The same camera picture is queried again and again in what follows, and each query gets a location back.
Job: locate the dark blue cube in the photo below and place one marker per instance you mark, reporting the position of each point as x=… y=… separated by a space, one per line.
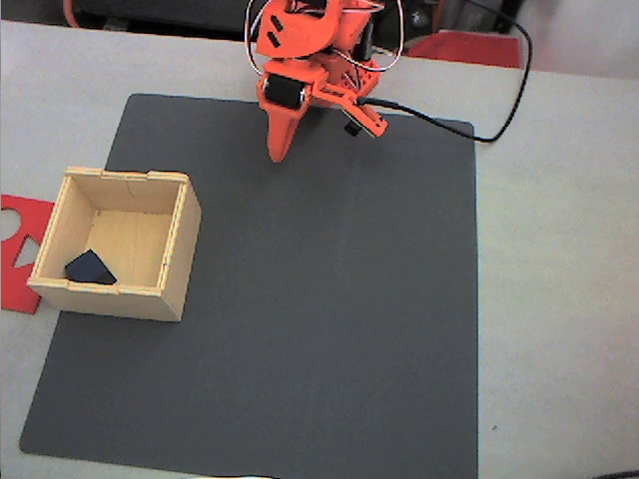
x=90 y=269

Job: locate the open wooden box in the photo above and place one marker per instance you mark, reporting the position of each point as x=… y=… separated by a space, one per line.
x=100 y=301

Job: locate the black background equipment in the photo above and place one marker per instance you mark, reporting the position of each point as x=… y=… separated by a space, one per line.
x=150 y=12

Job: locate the plain red sheet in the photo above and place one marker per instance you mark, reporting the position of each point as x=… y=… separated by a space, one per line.
x=464 y=50

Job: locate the dark grey mat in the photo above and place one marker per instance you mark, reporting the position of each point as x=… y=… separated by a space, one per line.
x=349 y=349

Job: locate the red stencil sheet with cutouts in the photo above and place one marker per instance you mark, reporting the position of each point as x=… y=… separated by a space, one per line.
x=11 y=294

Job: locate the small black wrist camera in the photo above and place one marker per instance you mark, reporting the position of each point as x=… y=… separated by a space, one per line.
x=353 y=128

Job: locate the orange camera bracket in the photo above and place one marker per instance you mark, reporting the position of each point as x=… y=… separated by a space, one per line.
x=364 y=112

